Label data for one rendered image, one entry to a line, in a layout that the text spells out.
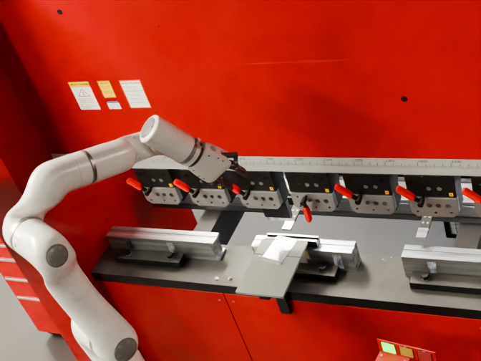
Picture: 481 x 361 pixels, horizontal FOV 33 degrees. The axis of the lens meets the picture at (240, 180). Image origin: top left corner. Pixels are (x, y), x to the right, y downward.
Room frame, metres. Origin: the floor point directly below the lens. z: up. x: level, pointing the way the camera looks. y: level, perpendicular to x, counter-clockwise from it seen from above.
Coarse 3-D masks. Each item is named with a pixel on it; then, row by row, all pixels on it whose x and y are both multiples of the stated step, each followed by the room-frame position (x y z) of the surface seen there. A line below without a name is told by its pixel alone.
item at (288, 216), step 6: (288, 204) 2.23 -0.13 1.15; (264, 210) 2.27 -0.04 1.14; (270, 210) 2.26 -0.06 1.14; (276, 210) 2.24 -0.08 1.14; (282, 210) 2.23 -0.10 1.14; (288, 210) 2.22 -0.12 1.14; (270, 216) 2.26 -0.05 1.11; (276, 216) 2.25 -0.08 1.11; (282, 216) 2.23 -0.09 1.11; (288, 216) 2.22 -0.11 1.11
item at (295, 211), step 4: (288, 188) 2.48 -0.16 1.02; (288, 196) 2.44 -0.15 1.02; (288, 200) 2.44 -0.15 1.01; (292, 200) 2.43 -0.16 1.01; (292, 204) 2.43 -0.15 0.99; (292, 208) 2.39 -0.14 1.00; (296, 208) 2.38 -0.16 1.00; (292, 212) 2.37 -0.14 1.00; (296, 212) 2.36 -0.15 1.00; (292, 216) 2.34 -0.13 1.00; (296, 216) 2.33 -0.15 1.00; (284, 224) 2.32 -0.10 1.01; (288, 224) 2.31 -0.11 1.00; (292, 224) 2.30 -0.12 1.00; (284, 228) 2.29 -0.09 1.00; (288, 228) 2.28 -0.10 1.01
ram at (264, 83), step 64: (0, 0) 2.63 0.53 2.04; (64, 0) 2.48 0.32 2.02; (128, 0) 2.35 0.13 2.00; (192, 0) 2.23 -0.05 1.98; (256, 0) 2.11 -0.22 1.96; (320, 0) 2.01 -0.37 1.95; (384, 0) 1.91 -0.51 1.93; (448, 0) 1.81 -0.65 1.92; (64, 64) 2.55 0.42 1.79; (128, 64) 2.41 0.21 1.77; (192, 64) 2.27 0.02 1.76; (256, 64) 2.15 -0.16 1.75; (320, 64) 2.03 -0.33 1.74; (384, 64) 1.93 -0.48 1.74; (448, 64) 1.83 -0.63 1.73; (64, 128) 2.63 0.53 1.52; (128, 128) 2.47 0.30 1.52; (192, 128) 2.33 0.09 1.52; (256, 128) 2.19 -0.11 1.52; (320, 128) 2.07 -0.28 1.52; (384, 128) 1.95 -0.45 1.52; (448, 128) 1.84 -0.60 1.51
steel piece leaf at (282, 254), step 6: (270, 246) 2.23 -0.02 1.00; (276, 246) 2.22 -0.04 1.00; (282, 246) 2.21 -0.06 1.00; (288, 246) 2.19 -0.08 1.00; (270, 252) 2.20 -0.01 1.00; (276, 252) 2.19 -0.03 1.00; (282, 252) 2.18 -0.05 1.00; (288, 252) 2.17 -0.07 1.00; (264, 258) 2.16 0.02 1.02; (270, 258) 2.17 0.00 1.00; (276, 258) 2.16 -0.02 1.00; (282, 258) 2.15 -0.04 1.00
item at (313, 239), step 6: (270, 234) 2.30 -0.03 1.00; (276, 234) 2.28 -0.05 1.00; (282, 234) 2.27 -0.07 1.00; (288, 234) 2.26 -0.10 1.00; (294, 234) 2.25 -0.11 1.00; (306, 240) 2.20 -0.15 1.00; (312, 240) 2.19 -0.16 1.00; (318, 240) 2.19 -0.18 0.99; (312, 246) 2.18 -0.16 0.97; (318, 246) 2.17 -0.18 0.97
